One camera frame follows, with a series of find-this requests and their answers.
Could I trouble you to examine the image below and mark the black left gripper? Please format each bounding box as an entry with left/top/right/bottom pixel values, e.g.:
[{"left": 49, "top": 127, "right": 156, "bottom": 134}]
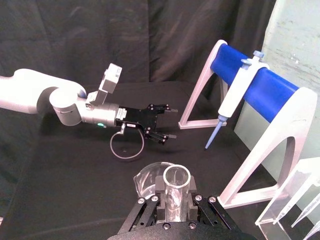
[{"left": 115, "top": 103, "right": 179, "bottom": 146}]

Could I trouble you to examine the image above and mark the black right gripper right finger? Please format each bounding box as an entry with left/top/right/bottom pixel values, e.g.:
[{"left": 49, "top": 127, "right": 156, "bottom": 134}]
[{"left": 185, "top": 179, "right": 234, "bottom": 230}]

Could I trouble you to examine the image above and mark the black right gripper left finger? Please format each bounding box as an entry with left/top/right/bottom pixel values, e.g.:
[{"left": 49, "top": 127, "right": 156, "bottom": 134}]
[{"left": 121, "top": 175, "right": 166, "bottom": 233}]

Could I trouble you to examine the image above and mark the clear glass flask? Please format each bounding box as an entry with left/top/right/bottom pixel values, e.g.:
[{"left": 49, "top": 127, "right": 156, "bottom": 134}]
[{"left": 133, "top": 161, "right": 192, "bottom": 223}]

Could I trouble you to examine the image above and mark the black table cloth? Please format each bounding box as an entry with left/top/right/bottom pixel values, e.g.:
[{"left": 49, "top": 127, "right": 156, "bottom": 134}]
[{"left": 0, "top": 0, "right": 277, "bottom": 240}]

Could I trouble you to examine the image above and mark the white pipette with blue tip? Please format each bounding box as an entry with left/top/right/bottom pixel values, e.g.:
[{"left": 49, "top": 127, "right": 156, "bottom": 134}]
[{"left": 204, "top": 49, "right": 271, "bottom": 151}]

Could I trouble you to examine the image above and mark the clear acrylic rack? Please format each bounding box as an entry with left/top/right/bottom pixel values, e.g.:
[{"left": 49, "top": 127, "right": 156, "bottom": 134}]
[{"left": 254, "top": 157, "right": 320, "bottom": 240}]

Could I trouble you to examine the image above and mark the clear pipette tip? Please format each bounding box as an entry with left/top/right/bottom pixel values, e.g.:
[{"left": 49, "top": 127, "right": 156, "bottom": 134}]
[
  {"left": 290, "top": 191, "right": 320, "bottom": 229},
  {"left": 302, "top": 219, "right": 320, "bottom": 239}
]

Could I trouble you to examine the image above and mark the white stand with blue bar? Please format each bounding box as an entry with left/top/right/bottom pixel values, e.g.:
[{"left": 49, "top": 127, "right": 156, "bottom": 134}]
[{"left": 178, "top": 39, "right": 318, "bottom": 210}]

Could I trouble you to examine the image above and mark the thin grey looped cable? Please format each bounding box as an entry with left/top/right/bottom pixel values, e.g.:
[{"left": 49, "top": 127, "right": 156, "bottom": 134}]
[{"left": 109, "top": 123, "right": 146, "bottom": 161}]

